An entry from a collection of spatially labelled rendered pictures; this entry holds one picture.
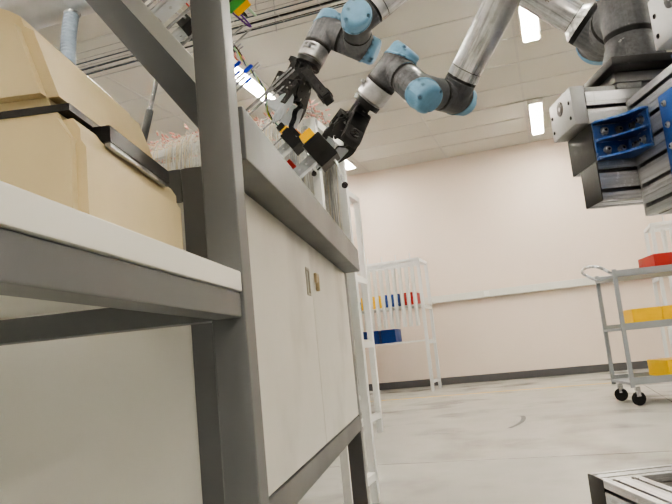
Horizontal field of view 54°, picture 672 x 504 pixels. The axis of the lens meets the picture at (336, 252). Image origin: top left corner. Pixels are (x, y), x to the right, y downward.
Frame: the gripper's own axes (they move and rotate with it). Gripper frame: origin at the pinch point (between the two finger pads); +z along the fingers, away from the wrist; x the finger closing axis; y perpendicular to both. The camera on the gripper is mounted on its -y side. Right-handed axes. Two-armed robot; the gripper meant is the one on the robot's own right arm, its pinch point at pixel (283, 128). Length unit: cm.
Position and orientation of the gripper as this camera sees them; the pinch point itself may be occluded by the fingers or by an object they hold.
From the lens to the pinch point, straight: 177.0
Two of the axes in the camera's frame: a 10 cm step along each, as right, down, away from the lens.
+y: -8.6, -3.3, 4.0
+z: -4.2, 8.9, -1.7
